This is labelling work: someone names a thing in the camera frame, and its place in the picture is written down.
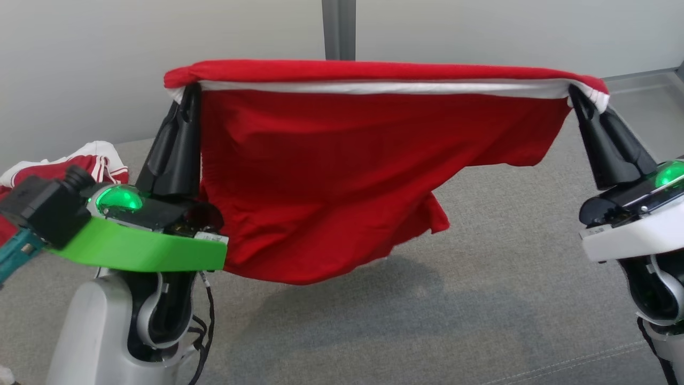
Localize grey background post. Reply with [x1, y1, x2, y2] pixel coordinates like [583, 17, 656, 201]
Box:
[321, 0, 357, 61]

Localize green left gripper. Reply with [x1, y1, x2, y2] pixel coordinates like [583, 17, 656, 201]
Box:
[45, 83, 230, 273]

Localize teal-plug left camera cable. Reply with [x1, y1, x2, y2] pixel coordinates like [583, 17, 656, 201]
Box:
[0, 227, 48, 285]

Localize red shorts with white trim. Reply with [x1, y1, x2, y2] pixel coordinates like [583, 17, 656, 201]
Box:
[163, 59, 610, 286]

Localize red Bulls basketball jersey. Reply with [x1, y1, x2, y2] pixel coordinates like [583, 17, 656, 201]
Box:
[0, 141, 130, 248]

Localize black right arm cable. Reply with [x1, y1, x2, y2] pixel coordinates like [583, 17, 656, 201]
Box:
[636, 317, 678, 385]

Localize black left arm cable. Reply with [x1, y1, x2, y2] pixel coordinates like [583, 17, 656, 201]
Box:
[182, 272, 216, 385]

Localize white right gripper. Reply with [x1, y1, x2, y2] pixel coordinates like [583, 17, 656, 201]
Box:
[568, 84, 684, 263]

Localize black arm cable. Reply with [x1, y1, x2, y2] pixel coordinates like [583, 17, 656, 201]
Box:
[182, 272, 216, 385]
[636, 317, 678, 385]

